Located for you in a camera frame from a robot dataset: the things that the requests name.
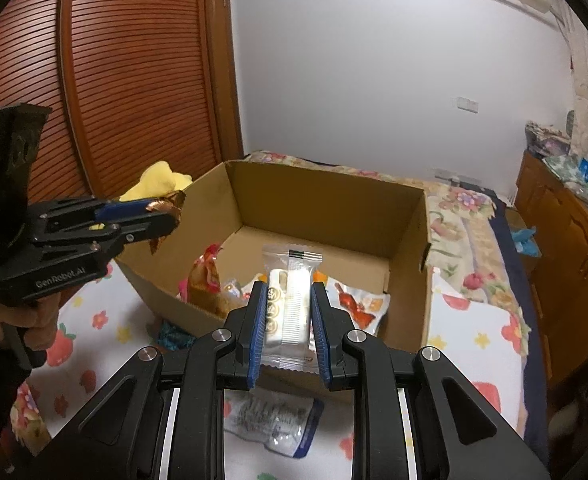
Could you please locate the wooden louvred wardrobe door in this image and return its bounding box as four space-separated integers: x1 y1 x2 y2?
0 0 245 211

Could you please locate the beige patterned curtain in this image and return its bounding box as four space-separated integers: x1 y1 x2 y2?
556 5 588 156

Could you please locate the yellow plush toy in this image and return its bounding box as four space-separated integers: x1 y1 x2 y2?
119 161 195 202

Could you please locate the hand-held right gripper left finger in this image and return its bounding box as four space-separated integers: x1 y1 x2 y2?
49 280 269 480

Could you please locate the brown cardboard box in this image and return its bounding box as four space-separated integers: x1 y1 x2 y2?
115 160 433 356

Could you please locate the green patterned cloth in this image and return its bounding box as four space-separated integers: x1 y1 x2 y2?
544 154 582 181

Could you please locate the white red print snack packet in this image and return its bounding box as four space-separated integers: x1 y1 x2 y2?
324 280 392 336

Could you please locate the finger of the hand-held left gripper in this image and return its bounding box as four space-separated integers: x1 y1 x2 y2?
36 211 181 261
28 196 155 228

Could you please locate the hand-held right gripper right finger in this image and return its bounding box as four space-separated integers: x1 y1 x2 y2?
310 281 549 480

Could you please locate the stack of folded cloths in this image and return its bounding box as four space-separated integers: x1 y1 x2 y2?
525 121 572 158

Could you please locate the person's left hand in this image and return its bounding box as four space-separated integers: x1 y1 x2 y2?
0 290 68 361

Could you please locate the teal snack packet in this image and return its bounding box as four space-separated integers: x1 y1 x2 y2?
156 321 195 351

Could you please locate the clear white wafer packet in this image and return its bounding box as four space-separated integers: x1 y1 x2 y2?
260 243 325 372

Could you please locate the white strawberry print bedsheet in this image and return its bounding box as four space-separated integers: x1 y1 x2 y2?
11 260 529 480

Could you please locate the orange brown snack packet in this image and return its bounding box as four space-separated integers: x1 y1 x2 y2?
188 243 229 318

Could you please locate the teal cloth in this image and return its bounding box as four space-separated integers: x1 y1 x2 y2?
512 227 542 258

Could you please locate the wooden cabinet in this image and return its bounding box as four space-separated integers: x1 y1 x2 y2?
514 150 588 386

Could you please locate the clear white blue snack packet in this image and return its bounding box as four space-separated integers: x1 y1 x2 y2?
224 391 325 458

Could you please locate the brown foil candy wrapper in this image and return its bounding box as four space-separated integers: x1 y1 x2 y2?
145 191 187 253

